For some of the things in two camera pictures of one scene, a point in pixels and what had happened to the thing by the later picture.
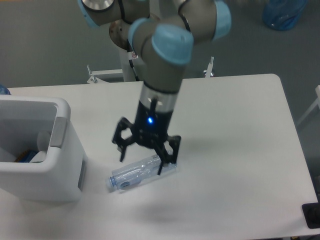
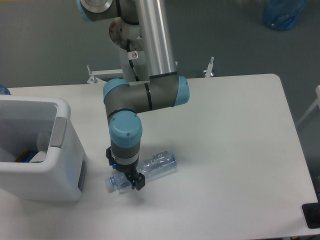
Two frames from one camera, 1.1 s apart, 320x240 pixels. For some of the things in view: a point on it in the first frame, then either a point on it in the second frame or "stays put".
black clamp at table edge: [311, 212] stays put
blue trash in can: [26, 156] stays put
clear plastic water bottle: [129, 177] stays put
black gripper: [150, 129] -> [137, 182]
